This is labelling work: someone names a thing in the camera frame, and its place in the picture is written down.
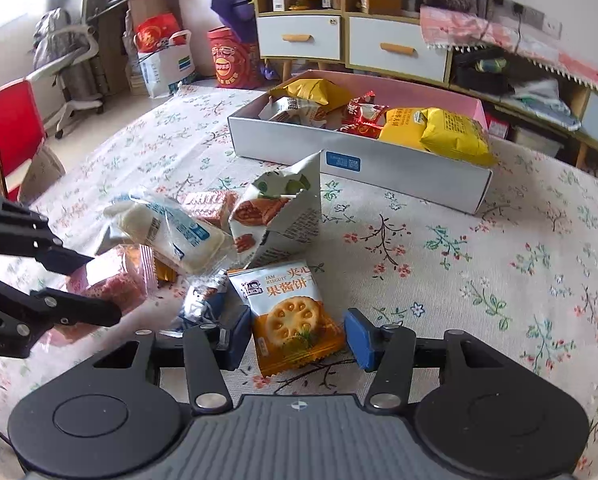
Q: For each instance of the gold snack packet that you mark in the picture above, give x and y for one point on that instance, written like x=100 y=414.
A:
x=166 y=272

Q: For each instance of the orange biscuit packet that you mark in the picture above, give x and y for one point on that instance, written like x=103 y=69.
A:
x=289 y=320

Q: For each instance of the grey office chair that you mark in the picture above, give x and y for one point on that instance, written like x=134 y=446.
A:
x=54 y=35

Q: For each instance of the large yellow snack packet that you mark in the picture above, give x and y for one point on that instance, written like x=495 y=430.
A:
x=439 y=135

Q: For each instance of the white and blue shopping bag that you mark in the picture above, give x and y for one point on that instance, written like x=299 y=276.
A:
x=164 y=72

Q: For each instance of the pink cake packet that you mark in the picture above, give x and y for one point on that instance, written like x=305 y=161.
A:
x=114 y=280

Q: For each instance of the red printed barrel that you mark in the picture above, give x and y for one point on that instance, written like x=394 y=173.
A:
x=229 y=60

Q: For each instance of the pink and white cardboard box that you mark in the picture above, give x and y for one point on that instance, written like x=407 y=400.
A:
x=404 y=175

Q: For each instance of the white bread packet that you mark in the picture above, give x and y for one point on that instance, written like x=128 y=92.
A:
x=169 y=230

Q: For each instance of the white drawer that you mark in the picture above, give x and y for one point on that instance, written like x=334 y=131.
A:
x=324 y=45
x=429 y=60

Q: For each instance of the wooden cabinet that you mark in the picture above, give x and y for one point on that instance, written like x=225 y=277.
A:
x=345 y=35

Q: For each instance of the red chair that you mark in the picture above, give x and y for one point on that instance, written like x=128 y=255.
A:
x=9 y=125

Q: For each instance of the red box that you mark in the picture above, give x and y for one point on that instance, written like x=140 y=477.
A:
x=496 y=125

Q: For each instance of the clear plastic box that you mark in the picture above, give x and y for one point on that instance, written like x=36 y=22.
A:
x=534 y=140

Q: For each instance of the pile of folded cloths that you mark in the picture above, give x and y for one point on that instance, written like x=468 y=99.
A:
x=544 y=105

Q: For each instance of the purple plush toy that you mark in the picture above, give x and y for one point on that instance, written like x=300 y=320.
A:
x=229 y=0

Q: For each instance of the black bag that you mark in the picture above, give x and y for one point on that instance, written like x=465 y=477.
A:
x=474 y=80

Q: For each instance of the pink patterned cloth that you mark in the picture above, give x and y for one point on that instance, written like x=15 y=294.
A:
x=529 y=45

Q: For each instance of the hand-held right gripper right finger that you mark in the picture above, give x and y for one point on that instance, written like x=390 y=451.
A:
x=361 y=340

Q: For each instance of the red gift bag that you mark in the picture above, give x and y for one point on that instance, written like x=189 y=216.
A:
x=154 y=32

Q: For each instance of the clear brown crisp packet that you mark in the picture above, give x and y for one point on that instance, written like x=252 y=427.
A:
x=206 y=205

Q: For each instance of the floral tablecloth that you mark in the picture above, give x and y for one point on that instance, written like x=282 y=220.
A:
x=479 y=270

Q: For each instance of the red and yellow snack packet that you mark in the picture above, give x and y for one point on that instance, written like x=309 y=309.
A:
x=366 y=110

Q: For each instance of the white pastry snack packet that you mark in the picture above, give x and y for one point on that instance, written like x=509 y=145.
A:
x=284 y=220

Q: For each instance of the wall power socket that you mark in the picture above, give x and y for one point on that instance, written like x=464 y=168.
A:
x=549 y=25

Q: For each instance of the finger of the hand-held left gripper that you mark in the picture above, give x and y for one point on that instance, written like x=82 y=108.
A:
x=54 y=252
x=79 y=312

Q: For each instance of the white nut snack packet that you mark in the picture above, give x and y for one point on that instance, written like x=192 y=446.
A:
x=204 y=300

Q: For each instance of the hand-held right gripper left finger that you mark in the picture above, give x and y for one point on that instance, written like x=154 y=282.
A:
x=236 y=335

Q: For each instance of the wooden desk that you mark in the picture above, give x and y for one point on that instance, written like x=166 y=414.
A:
x=149 y=5

